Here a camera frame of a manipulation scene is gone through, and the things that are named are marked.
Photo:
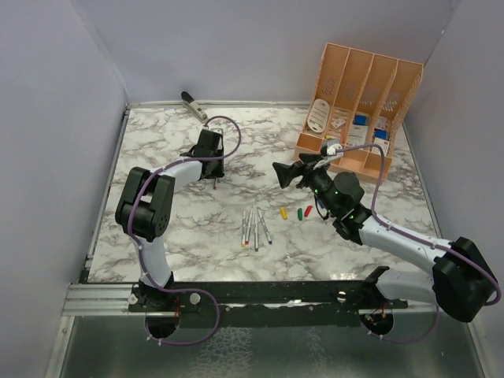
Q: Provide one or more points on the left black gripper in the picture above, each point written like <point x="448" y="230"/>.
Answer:
<point x="218" y="172"/>

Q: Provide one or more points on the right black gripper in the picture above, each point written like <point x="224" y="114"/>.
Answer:
<point x="287" y="172"/>

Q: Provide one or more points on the yellow-end white marker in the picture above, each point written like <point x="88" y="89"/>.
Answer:
<point x="243" y="228"/>

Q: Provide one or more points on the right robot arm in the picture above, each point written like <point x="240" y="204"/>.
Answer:
<point x="452" y="275"/>

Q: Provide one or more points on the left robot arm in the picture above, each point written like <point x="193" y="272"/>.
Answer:
<point x="145" y="204"/>

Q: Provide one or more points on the red pen cap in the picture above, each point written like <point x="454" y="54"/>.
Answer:
<point x="307" y="211"/>

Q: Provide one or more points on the grey black stapler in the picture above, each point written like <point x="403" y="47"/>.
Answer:
<point x="193" y="107"/>

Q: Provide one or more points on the green-end white marker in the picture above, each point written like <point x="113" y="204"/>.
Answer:
<point x="256" y="231"/>

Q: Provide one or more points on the white oval perforated plate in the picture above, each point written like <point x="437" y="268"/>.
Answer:
<point x="318" y="116"/>

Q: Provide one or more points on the red-end white marker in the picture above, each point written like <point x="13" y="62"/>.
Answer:
<point x="249" y="225"/>

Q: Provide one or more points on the blue-end white marker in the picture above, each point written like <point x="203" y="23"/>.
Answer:
<point x="264" y="225"/>

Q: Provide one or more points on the white paper cards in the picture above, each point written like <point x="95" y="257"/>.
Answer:
<point x="338" y="121"/>

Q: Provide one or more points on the blue white box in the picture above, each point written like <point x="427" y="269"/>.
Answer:
<point x="358" y="130"/>

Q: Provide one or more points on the red white box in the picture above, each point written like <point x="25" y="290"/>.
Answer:
<point x="381" y="137"/>

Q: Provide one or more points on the peach desk organizer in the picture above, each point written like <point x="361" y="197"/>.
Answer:
<point x="361" y="82"/>

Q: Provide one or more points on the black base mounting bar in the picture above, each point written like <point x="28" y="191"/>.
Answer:
<point x="261" y="304"/>

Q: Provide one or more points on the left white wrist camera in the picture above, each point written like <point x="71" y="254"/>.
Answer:
<point x="214" y="131"/>

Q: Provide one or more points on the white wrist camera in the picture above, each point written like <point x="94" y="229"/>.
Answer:
<point x="330" y="148"/>
<point x="214" y="131"/>

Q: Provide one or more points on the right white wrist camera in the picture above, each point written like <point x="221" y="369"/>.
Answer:
<point x="330" y="148"/>

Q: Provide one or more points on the aluminium frame rail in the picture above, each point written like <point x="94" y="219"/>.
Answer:
<point x="96" y="300"/>

